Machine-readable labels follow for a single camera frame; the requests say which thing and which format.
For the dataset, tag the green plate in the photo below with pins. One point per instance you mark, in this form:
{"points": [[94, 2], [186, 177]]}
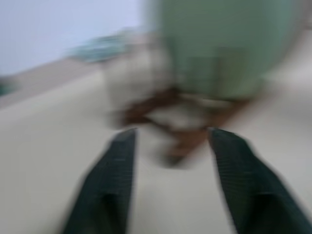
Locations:
{"points": [[219, 48]]}

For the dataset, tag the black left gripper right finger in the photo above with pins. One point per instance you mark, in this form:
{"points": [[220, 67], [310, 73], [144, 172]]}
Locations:
{"points": [[248, 187]]}

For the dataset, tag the wooden dish rack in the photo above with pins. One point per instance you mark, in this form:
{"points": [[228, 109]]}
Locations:
{"points": [[175, 122]]}

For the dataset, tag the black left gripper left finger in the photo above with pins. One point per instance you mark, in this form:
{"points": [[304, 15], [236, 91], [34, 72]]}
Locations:
{"points": [[109, 185]]}

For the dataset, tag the blue plate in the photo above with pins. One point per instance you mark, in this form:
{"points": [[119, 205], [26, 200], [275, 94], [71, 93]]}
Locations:
{"points": [[100, 48]]}

